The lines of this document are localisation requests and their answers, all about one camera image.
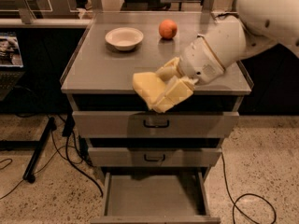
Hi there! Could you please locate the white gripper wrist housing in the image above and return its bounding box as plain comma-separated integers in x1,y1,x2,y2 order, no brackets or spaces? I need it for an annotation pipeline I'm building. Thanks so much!
152,37,225,113

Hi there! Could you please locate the laptop computer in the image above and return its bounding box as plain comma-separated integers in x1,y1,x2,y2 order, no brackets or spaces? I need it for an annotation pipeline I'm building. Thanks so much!
0,32,25,101

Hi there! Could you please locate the middle grey drawer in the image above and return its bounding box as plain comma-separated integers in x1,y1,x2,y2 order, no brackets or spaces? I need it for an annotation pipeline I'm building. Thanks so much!
88,147,221,167

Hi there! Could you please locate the grey drawer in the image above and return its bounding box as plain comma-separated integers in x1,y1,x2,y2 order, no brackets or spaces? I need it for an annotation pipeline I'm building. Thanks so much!
73,111,239,138
88,147,221,167
91,170,221,224

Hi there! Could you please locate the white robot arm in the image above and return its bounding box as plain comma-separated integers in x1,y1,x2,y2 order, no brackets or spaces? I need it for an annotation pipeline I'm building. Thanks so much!
152,0,299,113

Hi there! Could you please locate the black stand leg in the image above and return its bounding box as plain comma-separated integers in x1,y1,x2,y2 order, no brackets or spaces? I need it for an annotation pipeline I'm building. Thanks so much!
0,117,56,183

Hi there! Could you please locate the grey drawer cabinet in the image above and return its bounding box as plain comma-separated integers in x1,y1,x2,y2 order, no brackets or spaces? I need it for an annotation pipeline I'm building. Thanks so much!
62,11,252,176

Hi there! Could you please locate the yellow sponge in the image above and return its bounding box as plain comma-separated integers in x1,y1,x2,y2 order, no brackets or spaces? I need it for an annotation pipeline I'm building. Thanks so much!
133,72,165,109

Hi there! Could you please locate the white bowl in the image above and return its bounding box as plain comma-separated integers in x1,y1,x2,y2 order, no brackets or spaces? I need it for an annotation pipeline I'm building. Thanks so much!
105,27,144,51

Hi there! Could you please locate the top grey drawer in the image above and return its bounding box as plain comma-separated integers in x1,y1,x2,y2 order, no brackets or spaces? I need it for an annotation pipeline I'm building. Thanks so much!
73,111,239,138

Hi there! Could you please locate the bottom grey drawer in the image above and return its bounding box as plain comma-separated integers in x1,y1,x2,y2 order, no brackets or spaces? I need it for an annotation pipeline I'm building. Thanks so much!
91,170,221,224

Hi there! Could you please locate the orange fruit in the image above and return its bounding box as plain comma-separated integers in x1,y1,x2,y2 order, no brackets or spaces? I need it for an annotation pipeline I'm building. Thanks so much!
159,20,178,39

